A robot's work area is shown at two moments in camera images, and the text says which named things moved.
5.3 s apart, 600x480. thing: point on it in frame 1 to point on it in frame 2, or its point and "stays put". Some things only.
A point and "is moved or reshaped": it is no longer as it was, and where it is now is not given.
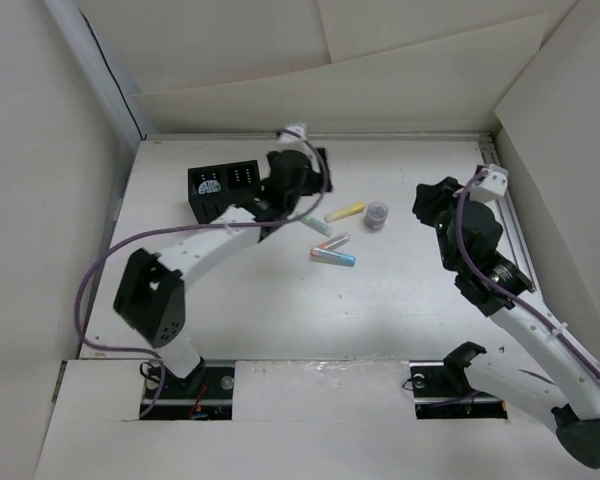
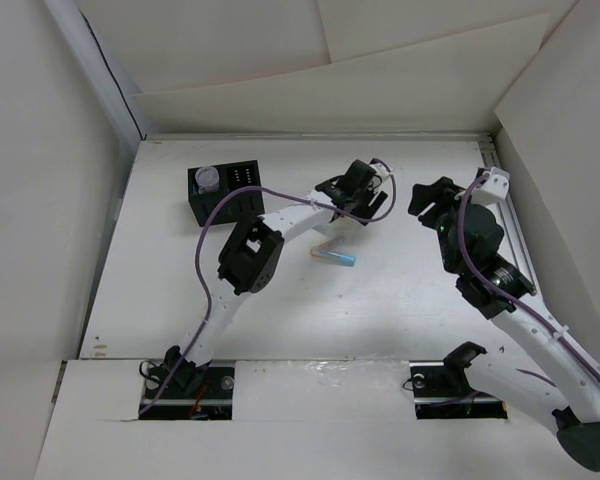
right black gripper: x=432 y=196 stays put
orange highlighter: x=334 y=242 is moved or reshaped
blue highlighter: x=319 y=255 stays put
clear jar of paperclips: x=376 y=215 to x=207 y=180
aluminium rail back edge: x=322 y=138 stays put
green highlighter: x=317 y=225 stays put
